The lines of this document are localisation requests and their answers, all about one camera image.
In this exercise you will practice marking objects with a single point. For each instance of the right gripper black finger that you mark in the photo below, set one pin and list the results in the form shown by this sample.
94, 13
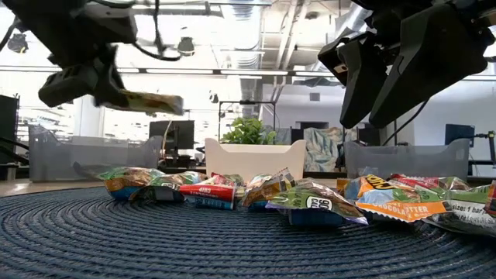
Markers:
360, 89
426, 69

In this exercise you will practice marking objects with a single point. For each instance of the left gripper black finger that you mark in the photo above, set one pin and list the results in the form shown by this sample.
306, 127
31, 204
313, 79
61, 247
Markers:
67, 87
110, 81

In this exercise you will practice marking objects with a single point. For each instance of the red Chewy granola bar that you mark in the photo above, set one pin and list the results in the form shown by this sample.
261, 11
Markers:
426, 181
492, 197
209, 190

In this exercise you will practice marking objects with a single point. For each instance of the black ceiling spotlight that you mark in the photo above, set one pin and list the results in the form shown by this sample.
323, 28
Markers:
17, 42
186, 45

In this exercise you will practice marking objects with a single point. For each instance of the crumpled blue grey cloth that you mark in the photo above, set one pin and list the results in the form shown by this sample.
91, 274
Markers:
323, 149

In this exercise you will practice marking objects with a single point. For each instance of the grey translucent plastic bin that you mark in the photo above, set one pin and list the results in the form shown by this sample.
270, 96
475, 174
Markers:
69, 159
407, 159

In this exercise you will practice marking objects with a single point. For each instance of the black computer monitor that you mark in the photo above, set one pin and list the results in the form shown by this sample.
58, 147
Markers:
459, 134
172, 134

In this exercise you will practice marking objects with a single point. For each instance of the black cabinet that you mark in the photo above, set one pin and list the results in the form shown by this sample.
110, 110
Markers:
8, 131

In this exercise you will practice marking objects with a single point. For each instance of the green potted plant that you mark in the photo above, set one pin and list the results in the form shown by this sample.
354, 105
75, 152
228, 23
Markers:
248, 131

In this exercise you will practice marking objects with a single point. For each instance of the white plastic bin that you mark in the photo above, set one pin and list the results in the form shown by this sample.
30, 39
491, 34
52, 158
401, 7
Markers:
252, 160

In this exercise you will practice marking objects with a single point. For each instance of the round dark blue woven mat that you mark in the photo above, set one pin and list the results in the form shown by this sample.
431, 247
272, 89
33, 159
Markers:
155, 240

